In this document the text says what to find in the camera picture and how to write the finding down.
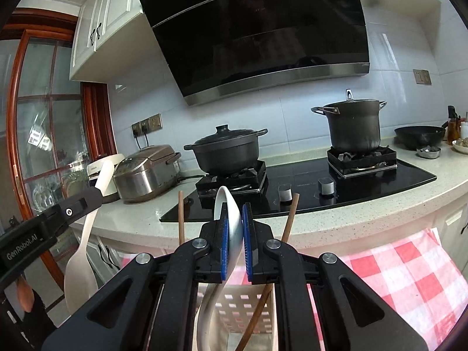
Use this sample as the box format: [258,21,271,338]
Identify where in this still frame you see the red white checkered tablecloth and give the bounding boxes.
[120,226,460,351]

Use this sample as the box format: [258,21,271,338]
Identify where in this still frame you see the black wok pan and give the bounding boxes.
[394,126,445,150]

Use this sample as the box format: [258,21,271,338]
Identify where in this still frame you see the white upper cabinet left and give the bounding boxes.
[70,0,158,83]

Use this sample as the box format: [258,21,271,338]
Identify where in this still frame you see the black casserole pot with lid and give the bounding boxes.
[183,124,268,175]

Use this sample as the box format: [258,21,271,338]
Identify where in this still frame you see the wall switch plate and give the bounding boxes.
[412,69,431,86]

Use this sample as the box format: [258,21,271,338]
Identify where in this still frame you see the cream perforated utensil basket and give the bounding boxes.
[209,284,278,350]

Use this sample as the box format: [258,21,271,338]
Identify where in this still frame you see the white lower kitchen cabinets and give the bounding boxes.
[91,194,467,256]

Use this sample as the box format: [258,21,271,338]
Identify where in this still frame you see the small steel bowl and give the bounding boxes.
[417,146,441,159]

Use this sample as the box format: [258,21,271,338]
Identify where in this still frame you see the wooden chopstick in basket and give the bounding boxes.
[178,190,185,245]
[235,193,300,351]

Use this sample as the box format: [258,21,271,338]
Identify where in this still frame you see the white plate with food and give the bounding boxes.
[452,138,468,154]

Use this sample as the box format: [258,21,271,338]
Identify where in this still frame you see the wall power socket strip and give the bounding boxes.
[132,113,163,138]

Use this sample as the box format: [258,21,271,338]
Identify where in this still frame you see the red wooden glass door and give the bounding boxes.
[0,6,118,293]

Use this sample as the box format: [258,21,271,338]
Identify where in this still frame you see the wooden chopstick in basket right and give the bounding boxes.
[235,193,300,351]

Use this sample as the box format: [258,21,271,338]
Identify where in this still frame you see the wooden chopstick in basket left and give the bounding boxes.
[178,190,185,245]

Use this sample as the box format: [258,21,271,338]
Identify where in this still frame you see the black range hood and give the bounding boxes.
[140,0,370,105]

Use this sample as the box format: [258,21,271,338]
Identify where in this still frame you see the stainless steel rice cooker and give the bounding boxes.
[113,144,181,204]

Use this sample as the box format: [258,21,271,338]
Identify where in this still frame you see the white ceramic spoon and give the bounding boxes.
[196,186,243,350]

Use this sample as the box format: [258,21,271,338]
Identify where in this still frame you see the tall black stock pot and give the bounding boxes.
[311,89,387,153]

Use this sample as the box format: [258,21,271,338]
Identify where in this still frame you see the black glass gas hob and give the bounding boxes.
[159,146,438,223]

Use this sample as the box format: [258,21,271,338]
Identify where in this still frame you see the brown condiment bottle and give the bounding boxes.
[447,105,460,145]

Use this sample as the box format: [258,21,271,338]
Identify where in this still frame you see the white electric cooker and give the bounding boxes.
[87,154,125,204]

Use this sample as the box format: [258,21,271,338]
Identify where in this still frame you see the white rice paddle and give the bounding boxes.
[63,158,116,315]

